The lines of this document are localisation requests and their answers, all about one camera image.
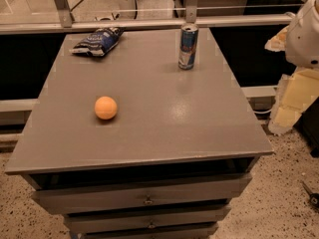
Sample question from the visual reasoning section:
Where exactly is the black tool on floor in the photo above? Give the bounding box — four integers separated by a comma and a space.
302, 182, 319, 208

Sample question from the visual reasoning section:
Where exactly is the grey drawer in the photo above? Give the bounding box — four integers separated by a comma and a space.
84, 223, 218, 239
65, 204, 230, 233
32, 173, 252, 214

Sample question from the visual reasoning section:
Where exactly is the blue silver redbull can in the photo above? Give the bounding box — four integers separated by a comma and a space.
178, 23, 198, 70

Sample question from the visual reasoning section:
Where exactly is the orange ball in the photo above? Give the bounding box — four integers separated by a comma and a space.
95, 97, 118, 120

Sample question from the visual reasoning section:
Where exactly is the grey drawer cabinet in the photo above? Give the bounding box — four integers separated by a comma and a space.
4, 27, 275, 239

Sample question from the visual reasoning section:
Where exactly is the yellow foam padding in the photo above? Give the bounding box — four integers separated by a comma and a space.
265, 27, 319, 134

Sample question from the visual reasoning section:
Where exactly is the middle grey drawer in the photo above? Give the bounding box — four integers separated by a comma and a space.
65, 204, 230, 233

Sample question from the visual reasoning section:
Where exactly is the metal railing frame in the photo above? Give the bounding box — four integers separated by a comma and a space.
0, 0, 293, 35

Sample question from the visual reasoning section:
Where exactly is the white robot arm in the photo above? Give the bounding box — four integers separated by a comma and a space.
285, 0, 319, 69

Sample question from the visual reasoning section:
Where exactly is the bottom grey drawer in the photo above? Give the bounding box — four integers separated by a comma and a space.
84, 223, 218, 239

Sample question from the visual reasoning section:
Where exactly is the blue white chip bag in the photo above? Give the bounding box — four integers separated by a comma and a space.
70, 27, 125, 57

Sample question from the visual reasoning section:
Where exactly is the top grey drawer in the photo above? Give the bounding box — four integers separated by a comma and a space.
32, 173, 252, 214

